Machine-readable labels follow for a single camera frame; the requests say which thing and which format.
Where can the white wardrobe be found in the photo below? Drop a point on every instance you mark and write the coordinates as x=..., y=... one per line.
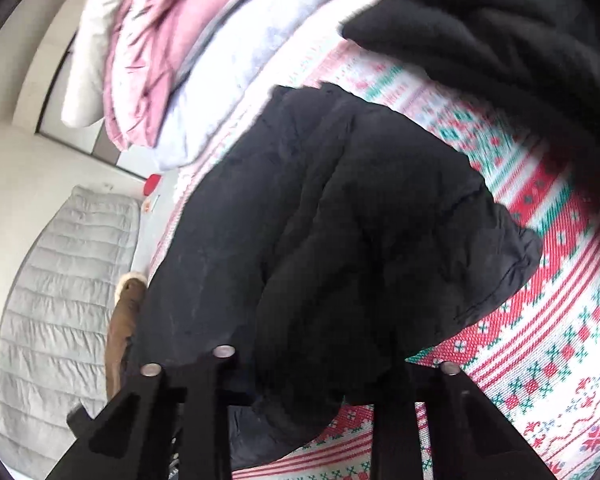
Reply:
x=55, y=85

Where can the black quilted jacket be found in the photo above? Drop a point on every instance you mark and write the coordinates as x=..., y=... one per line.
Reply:
x=330, y=235

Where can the pale blue duvet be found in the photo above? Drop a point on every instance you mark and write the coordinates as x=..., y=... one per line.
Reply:
x=260, y=45

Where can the brown plush toy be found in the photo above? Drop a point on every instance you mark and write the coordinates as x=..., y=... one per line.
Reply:
x=122, y=330

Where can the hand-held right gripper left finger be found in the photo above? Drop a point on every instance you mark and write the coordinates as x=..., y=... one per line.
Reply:
x=210, y=385

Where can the red green printed blanket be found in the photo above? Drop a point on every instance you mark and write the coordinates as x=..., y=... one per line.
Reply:
x=555, y=270

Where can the white pillow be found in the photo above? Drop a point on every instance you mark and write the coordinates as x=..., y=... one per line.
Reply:
x=90, y=60

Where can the black folded garment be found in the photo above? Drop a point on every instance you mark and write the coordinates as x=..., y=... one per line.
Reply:
x=505, y=35

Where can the grey bedside table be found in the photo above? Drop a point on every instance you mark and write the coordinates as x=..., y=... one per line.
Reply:
x=155, y=240

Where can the small orange item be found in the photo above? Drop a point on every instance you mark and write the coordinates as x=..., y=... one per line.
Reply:
x=148, y=206

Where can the pink blanket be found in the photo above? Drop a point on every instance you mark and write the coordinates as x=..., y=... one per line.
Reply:
x=180, y=25

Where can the small red object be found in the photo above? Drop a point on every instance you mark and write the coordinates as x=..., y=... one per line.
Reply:
x=152, y=185

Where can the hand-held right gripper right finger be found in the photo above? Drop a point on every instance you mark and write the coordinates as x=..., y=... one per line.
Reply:
x=395, y=405

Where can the grey quilted headboard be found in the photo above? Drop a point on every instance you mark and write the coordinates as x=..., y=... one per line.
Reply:
x=55, y=310

